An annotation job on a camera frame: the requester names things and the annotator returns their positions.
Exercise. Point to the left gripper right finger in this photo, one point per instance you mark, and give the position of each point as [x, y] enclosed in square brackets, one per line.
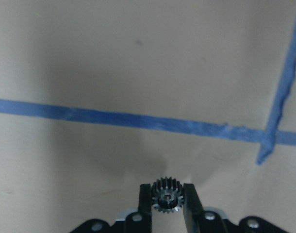
[192, 209]

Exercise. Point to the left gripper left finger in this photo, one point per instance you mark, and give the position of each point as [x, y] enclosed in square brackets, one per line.
[144, 208]

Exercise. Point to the black bearing gear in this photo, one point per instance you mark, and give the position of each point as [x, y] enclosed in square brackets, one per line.
[167, 195]

